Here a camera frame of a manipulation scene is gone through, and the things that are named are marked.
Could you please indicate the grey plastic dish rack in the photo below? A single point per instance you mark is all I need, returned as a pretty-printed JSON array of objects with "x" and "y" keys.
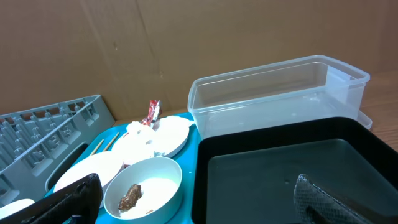
[{"x": 38, "y": 145}]

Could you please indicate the teal plastic tray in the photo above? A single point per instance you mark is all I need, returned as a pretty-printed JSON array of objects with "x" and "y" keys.
[{"x": 186, "y": 158}]

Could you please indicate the large pink plate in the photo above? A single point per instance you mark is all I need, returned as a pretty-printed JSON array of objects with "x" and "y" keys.
[{"x": 170, "y": 136}]

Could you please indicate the clear plastic waste bin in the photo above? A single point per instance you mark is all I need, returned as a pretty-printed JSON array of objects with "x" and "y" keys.
[{"x": 292, "y": 91}]

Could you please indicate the red snack wrapper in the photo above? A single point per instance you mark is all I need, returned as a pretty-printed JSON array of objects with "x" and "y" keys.
[{"x": 154, "y": 112}]

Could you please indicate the black waste tray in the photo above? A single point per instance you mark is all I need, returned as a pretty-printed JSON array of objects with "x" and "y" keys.
[{"x": 249, "y": 177}]

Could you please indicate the pink bowl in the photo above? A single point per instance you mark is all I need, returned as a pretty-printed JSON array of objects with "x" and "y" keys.
[{"x": 106, "y": 164}]

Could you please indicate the grey bowl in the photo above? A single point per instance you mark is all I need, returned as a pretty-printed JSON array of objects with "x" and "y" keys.
[{"x": 161, "y": 186}]

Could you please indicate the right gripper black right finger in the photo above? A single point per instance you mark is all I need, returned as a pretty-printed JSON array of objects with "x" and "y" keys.
[{"x": 315, "y": 204}]

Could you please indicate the wooden chopstick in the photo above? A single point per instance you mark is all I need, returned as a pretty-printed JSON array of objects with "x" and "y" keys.
[
  {"x": 111, "y": 142},
  {"x": 97, "y": 147}
]

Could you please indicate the white tissue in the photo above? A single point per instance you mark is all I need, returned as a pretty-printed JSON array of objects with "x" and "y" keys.
[{"x": 138, "y": 133}]

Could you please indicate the brown food scrap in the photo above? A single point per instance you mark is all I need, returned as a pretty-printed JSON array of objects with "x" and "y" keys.
[{"x": 130, "y": 199}]

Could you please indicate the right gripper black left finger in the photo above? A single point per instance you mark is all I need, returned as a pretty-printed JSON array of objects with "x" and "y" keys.
[{"x": 78, "y": 202}]

